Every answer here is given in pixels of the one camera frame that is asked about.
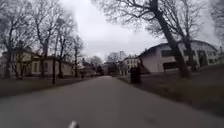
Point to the beige building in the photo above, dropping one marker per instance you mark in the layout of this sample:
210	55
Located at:
36	65

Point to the large leaning bare tree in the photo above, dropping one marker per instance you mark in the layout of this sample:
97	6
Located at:
166	33

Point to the grey asphalt path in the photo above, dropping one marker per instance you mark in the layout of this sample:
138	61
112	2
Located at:
100	103

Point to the grass verge with leaves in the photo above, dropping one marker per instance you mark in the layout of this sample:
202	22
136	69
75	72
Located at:
186	88
30	85

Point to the row of bare trees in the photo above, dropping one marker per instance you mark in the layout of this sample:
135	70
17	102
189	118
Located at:
43	36

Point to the white building with dark windows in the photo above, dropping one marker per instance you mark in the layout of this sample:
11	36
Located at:
156	58

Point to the dark pole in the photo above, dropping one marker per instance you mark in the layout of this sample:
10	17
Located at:
54	71

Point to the robot's own part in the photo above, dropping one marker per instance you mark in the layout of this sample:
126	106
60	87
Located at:
73	125

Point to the pale building with many windows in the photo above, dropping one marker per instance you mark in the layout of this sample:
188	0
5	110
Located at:
129	63

